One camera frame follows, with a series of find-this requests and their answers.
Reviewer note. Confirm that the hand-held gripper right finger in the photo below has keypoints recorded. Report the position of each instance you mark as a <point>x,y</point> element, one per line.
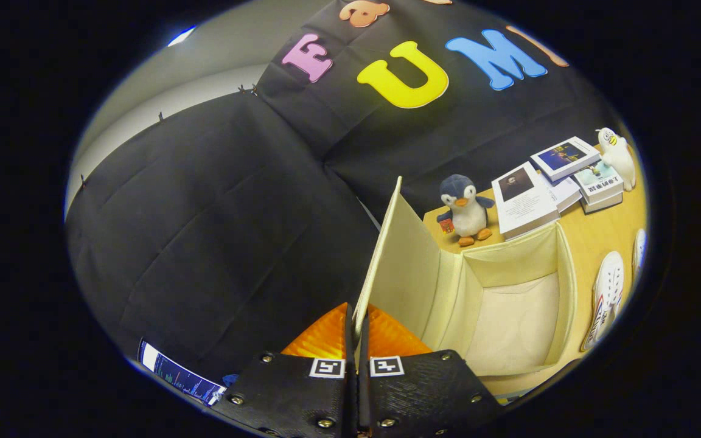
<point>423,395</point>

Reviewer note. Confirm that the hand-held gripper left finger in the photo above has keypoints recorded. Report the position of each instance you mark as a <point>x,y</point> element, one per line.
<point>289,395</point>

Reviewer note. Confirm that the beige fabric storage box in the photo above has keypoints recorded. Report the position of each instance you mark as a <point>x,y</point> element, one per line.
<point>509,316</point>

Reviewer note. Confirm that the white canvas shoe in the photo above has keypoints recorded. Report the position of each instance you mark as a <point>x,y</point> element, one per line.
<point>609,286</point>
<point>639,252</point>

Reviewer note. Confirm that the computer screen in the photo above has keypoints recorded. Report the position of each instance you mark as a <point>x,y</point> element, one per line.
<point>180,377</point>

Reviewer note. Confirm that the black backdrop cloth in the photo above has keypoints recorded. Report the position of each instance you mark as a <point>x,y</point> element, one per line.
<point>204,243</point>

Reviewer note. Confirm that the grey penguin plush toy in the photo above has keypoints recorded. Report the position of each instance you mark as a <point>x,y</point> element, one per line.
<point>466,213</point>

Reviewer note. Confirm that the book with portrait cover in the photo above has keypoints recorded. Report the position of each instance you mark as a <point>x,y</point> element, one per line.
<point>524,204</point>

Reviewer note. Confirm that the plain white book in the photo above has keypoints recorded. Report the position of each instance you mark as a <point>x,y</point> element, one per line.
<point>563,191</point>

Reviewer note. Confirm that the book with teal cover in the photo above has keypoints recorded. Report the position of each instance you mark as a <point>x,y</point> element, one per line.
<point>599,182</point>

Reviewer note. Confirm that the book with blue cover picture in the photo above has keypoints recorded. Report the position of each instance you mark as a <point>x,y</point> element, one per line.
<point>563,157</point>

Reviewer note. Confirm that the white duck plush toy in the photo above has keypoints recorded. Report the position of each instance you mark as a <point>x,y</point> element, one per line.
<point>621,161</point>

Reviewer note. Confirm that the bright ceiling lamp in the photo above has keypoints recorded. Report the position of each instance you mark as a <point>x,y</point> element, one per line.
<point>181,35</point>

